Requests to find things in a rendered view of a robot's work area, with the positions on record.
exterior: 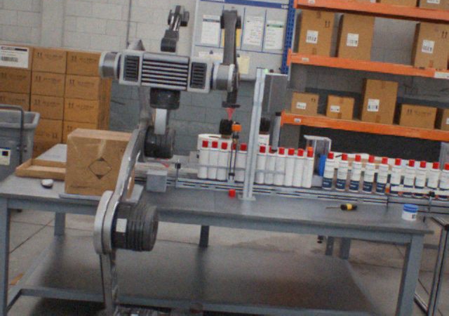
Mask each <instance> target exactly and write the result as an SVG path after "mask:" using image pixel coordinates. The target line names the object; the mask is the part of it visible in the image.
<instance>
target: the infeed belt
mask: <svg viewBox="0 0 449 316"><path fill-rule="evenodd" d="M147 172H148V171H135V174H140V175H147ZM167 177H172V178H176V174H174V173H172V174H170V173H168V175H167ZM178 178H187V179H195V180H211V179H200V178H198V176H191V175H182V174H178ZM211 181H219V182H228V180H216V179H215V180H211ZM253 185H266V186H274V187H289V188H297V189H306V190H321V191H329V192H344V193H352V194H361V195H376V196H384V197H388V196H387V195H386V194H384V195H378V194H375V192H372V193H371V194H366V193H363V192H362V190H359V191H358V192H350V191H349V190H348V189H344V191H337V190H336V189H335V188H331V190H324V189H322V187H316V186H311V187H310V188H304V187H293V186H284V185H281V186H278V185H273V184H272V185H267V184H257V183H253Z"/></svg>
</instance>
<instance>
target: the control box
mask: <svg viewBox="0 0 449 316"><path fill-rule="evenodd" d="M287 82H288V75H282V74H268V73H267V74H265V78H264V93H263V99H262V107H261V108H262V112H282V111H283V107H284V100H286V89H287Z"/></svg>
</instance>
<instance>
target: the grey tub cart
mask: <svg viewBox="0 0 449 316"><path fill-rule="evenodd" d="M0 107H2V108H13V109H19V110H20V111H15V110H0V182H1V181H2V180H3V179H5V178H7V177H9V176H10V175H11V174H13V173H15V168H16V167H18V166H19V165H21V164H23V163H25V162H26V161H27V160H29V159H31V158H32V148H33V142H34V136H35V129H36V127H37V125H38V123H39V119H40V117H41V115H40V113H38V112H26V111H24V110H23V109H22V108H21V107H20V106H17V105H0Z"/></svg>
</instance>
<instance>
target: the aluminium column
mask: <svg viewBox="0 0 449 316"><path fill-rule="evenodd" d="M265 74H266V68H263V67H257V69H256V77H260V78H265ZM263 93H264V83H259V82H255V83H254V89H253V100H255V101H261V102H262V99H263ZM261 111H262V108H261V107H253V106H252V109H251V116H250V128H249V136H248V148H247V155H246V167H245V174H244V181H243V194H242V197H243V198H246V199H251V195H252V188H253V176H254V169H255V163H256V156H257V144H258V138H259V130H260V118H261Z"/></svg>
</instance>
